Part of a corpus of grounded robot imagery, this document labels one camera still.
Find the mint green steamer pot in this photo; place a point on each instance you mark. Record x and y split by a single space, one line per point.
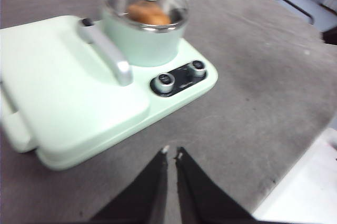
142 48

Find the brown potato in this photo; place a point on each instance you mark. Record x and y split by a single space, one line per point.
147 15

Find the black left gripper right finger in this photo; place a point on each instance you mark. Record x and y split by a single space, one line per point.
205 197

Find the mint green breakfast maker base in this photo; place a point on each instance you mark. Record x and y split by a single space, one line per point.
171 108

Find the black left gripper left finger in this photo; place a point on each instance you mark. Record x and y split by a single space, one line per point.
139 197

